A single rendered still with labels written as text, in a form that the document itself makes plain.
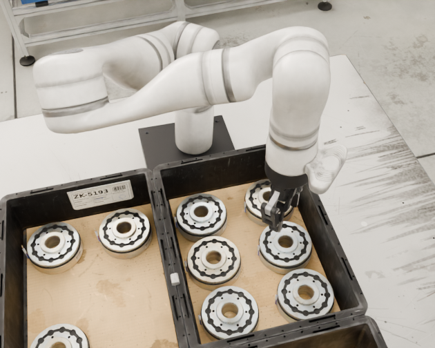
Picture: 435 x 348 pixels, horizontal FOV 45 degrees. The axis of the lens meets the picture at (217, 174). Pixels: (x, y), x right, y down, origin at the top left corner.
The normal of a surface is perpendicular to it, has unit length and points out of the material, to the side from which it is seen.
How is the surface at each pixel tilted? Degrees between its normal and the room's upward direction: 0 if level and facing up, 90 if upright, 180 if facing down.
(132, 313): 0
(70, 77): 56
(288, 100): 102
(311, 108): 107
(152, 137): 4
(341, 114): 0
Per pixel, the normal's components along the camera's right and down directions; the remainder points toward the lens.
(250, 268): -0.03, -0.64
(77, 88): 0.47, 0.21
